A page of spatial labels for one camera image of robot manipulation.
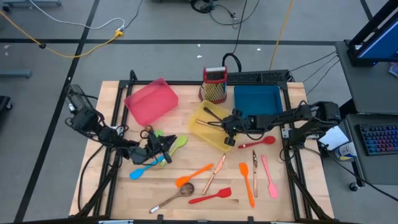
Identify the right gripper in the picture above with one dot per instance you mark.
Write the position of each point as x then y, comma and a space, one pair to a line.
237, 124

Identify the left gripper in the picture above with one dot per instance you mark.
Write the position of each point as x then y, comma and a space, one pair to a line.
154, 146

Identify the lime green silicone spoon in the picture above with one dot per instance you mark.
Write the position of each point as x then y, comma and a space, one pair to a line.
180, 142

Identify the black table knife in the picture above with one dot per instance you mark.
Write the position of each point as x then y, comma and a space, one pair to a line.
211, 113

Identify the orange silicone spoon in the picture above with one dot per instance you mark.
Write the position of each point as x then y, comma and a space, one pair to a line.
182, 181
244, 169

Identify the blue silicone spoon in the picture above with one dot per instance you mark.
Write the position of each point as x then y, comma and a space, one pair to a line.
136, 174

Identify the red silicone spoon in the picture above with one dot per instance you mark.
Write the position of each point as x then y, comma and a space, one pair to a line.
269, 140

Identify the large dark wooden spoon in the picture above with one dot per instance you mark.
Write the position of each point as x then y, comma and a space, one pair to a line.
186, 189

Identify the red silicone spatula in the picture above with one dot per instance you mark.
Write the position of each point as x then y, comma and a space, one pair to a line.
224, 193

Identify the pink silicone spatula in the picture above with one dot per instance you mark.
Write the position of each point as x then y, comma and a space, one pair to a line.
273, 189

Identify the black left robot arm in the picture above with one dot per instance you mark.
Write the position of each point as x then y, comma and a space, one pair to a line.
109, 137

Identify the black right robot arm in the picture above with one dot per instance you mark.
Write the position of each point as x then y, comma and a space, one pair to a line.
323, 115

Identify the small lime green utensil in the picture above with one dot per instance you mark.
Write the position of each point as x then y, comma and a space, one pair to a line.
159, 133

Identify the yellow plastic bin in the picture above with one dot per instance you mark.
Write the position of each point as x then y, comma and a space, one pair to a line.
208, 135

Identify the small light wooden spoon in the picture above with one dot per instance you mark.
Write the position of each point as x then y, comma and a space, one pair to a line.
149, 128

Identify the blue plastic bin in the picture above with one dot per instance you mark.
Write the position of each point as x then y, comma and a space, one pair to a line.
258, 99

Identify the pink plastic bin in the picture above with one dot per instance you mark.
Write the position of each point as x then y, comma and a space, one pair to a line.
150, 102

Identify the black power strip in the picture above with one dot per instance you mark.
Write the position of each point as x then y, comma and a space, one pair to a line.
264, 76

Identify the white paper sheet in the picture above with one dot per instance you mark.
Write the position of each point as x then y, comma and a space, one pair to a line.
334, 137

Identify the white labelled bottle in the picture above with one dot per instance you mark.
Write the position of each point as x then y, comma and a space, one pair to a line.
345, 151

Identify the grey desk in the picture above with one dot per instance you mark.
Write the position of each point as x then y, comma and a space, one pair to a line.
373, 169
370, 90

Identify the backlit computer keyboard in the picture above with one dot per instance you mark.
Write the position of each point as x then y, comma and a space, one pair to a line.
379, 139

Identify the grey metal table foot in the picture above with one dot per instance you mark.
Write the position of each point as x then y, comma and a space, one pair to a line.
31, 3
15, 73

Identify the black framed computer monitor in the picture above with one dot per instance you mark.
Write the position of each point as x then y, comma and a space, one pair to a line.
382, 43

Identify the black aluminium table frame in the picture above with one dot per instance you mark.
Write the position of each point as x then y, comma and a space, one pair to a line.
186, 83

